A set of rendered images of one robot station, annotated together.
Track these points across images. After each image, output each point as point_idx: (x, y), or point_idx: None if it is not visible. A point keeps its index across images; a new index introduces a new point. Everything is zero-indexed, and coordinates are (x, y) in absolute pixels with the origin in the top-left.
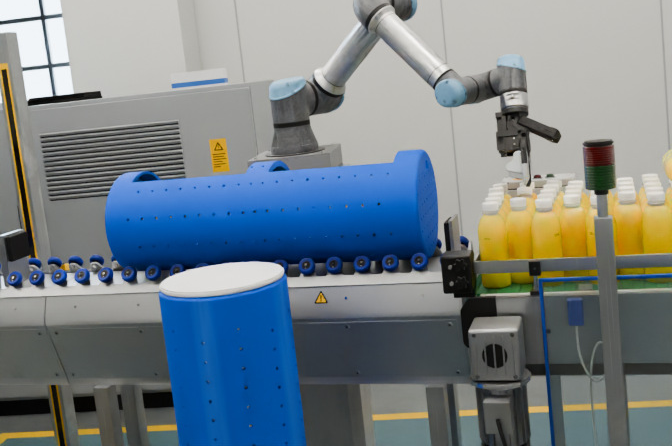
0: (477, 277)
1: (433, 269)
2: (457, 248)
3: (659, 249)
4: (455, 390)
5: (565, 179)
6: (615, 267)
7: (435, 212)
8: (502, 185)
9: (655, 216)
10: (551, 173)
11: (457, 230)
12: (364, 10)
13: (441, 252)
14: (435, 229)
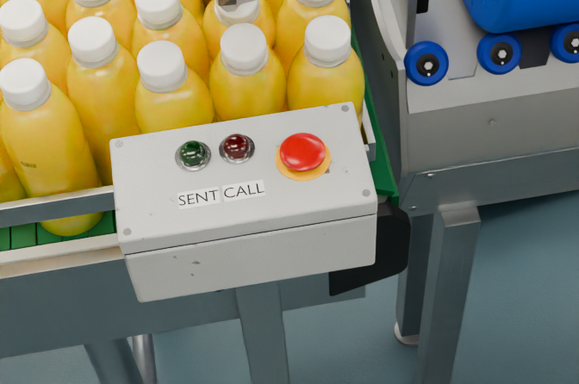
0: (352, 41)
1: None
2: None
3: None
4: (435, 238)
5: (137, 135)
6: None
7: None
8: (314, 19)
9: None
10: (185, 147)
11: None
12: None
13: (476, 65)
14: None
